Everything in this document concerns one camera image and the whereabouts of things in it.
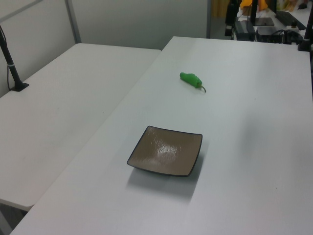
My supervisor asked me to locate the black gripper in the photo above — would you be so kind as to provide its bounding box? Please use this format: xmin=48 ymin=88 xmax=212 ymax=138
xmin=224 ymin=0 xmax=238 ymax=40

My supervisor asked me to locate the green chili pepper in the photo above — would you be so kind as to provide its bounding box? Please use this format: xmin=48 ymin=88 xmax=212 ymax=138
xmin=179 ymin=71 xmax=207 ymax=94

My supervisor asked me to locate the square brown ceramic plate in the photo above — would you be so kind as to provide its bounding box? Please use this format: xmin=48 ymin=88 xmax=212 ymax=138
xmin=126 ymin=125 xmax=203 ymax=177

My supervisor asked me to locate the dark grey device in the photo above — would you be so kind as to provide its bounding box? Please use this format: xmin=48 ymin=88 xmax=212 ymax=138
xmin=234 ymin=20 xmax=256 ymax=41

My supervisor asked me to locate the brown wooden panel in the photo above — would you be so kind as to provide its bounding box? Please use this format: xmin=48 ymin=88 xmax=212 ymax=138
xmin=211 ymin=0 xmax=232 ymax=18

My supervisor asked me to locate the black monitor stand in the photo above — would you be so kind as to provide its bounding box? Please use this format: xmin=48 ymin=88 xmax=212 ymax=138
xmin=249 ymin=0 xmax=276 ymax=26

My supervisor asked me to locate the black electronics box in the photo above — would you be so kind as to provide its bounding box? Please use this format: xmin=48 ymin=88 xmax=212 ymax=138
xmin=256 ymin=25 xmax=286 ymax=43

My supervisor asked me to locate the black keyboard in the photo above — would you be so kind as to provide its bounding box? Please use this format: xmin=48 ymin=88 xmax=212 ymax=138
xmin=275 ymin=10 xmax=307 ymax=31

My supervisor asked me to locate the black table clamp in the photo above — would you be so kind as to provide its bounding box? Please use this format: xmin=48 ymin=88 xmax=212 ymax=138
xmin=296 ymin=17 xmax=313 ymax=52

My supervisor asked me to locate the black pole stand with base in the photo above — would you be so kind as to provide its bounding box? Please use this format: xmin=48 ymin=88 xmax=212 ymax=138
xmin=0 ymin=24 xmax=30 ymax=92

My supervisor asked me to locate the grey partition frame post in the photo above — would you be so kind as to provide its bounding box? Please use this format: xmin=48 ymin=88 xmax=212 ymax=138
xmin=65 ymin=0 xmax=82 ymax=45
xmin=206 ymin=0 xmax=212 ymax=39

